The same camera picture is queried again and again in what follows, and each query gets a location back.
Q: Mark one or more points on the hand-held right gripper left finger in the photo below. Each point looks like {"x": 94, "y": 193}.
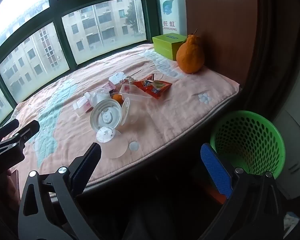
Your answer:
{"x": 86, "y": 172}

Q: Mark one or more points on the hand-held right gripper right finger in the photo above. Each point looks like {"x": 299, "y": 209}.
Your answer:
{"x": 215, "y": 170}

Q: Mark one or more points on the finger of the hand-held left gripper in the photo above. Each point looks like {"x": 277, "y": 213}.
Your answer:
{"x": 31, "y": 127}
{"x": 8, "y": 127}

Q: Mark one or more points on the green perforated plastic basket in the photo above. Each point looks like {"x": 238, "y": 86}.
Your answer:
{"x": 250, "y": 140}

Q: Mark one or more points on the large clear round lid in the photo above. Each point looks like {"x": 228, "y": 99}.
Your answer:
{"x": 106, "y": 115}

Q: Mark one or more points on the clear plastic rectangular lid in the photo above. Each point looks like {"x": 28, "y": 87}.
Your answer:
{"x": 137, "y": 93}

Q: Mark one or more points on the flat translucent round lid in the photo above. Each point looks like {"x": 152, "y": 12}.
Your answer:
{"x": 117, "y": 150}

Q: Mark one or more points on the small clear round lid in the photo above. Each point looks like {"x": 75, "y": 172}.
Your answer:
{"x": 105, "y": 134}

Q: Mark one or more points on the pink snack packet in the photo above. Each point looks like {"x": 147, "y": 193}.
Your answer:
{"x": 82, "y": 106}

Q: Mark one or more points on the pink printed blanket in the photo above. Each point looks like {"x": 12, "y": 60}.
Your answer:
{"x": 177, "y": 115}

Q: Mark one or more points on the clear round plastic bowl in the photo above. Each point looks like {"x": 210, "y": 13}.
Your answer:
{"x": 130, "y": 116}

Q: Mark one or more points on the clear plastic container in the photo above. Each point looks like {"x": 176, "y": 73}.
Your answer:
{"x": 97, "y": 95}

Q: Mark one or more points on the small orange tangerine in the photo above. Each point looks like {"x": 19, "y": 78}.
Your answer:
{"x": 118, "y": 98}

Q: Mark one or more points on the grey board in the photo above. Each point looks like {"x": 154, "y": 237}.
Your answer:
{"x": 292, "y": 130}

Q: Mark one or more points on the crumpled white red wrapper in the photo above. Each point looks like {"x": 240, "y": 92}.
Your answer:
{"x": 126, "y": 81}

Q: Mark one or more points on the red snack wrapper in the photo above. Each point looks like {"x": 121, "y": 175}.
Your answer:
{"x": 155, "y": 86}

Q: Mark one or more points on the large bumpy orange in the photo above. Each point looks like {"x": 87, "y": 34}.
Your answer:
{"x": 190, "y": 57}

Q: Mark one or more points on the grey apartment building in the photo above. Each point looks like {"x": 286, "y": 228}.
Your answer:
{"x": 102, "y": 22}

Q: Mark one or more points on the green tissue box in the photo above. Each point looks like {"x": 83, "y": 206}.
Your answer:
{"x": 165, "y": 46}

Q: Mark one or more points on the brown wooden panel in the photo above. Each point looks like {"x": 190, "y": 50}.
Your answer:
{"x": 222, "y": 17}

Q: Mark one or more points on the white window sticker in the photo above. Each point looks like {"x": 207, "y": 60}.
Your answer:
{"x": 168, "y": 7}

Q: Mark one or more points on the dark green window frame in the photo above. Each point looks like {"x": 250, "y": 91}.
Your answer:
{"x": 56, "y": 12}

